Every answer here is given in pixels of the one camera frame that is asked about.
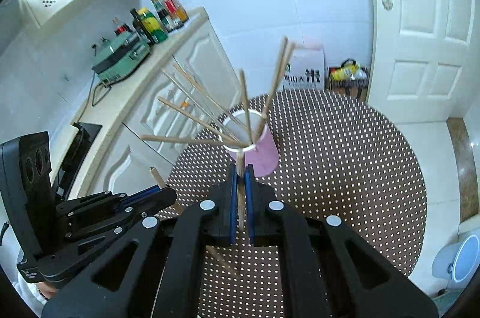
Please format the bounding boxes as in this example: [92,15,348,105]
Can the cream lower kitchen cabinet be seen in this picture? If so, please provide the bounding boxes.
[50,7,240,200]

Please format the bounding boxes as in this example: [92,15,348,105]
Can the white panel door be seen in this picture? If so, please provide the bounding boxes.
[367,0,479,124]

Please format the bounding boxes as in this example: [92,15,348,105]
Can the cola bottle red label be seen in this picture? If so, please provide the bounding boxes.
[112,17,131,36]

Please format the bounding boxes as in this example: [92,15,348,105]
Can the dark soy sauce bottle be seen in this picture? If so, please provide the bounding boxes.
[151,0,176,33]

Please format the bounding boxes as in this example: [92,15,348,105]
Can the dark olive oil bottle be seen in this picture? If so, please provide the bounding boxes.
[130,8,155,46]

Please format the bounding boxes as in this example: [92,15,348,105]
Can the pink paper cup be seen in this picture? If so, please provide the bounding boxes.
[220,108,279,177]

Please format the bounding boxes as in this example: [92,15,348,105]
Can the black induction cooktop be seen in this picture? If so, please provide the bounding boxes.
[49,122,102,204]

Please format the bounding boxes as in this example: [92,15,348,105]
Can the orange red-label bottle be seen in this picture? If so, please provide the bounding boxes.
[162,0,189,28]

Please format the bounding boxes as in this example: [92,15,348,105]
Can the left hand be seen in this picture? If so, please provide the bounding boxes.
[36,282,59,299]

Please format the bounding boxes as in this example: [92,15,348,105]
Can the green electric cooker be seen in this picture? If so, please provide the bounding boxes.
[92,31,151,86]

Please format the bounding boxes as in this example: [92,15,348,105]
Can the green yellow-label bottle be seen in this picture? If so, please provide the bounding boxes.
[137,7,168,44]

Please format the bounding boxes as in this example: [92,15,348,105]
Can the white blue trash bin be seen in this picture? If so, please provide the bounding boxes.
[431,234,479,283]

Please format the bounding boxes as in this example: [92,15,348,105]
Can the white rice bag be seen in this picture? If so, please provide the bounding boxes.
[282,43,326,91]

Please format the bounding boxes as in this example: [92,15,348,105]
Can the wooden chopstick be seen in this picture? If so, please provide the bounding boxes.
[264,42,295,125]
[238,69,254,145]
[150,167,183,216]
[236,149,246,232]
[256,36,288,139]
[173,64,245,130]
[156,96,241,144]
[140,134,248,147]

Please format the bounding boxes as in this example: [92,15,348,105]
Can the brown polka dot tablecloth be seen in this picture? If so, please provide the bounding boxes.
[155,89,429,318]

